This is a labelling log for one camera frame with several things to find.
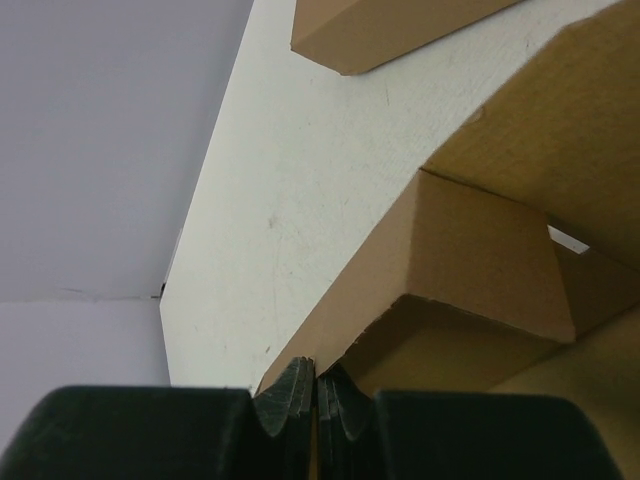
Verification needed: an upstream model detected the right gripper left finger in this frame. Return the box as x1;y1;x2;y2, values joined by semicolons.
1;357;314;479

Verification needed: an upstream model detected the brown paper box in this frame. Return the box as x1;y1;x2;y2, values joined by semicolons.
261;1;639;479

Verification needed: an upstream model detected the folded box middle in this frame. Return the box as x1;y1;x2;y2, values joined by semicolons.
290;0;515;76

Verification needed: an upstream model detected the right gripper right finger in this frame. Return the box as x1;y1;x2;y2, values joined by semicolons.
317;369;639;479

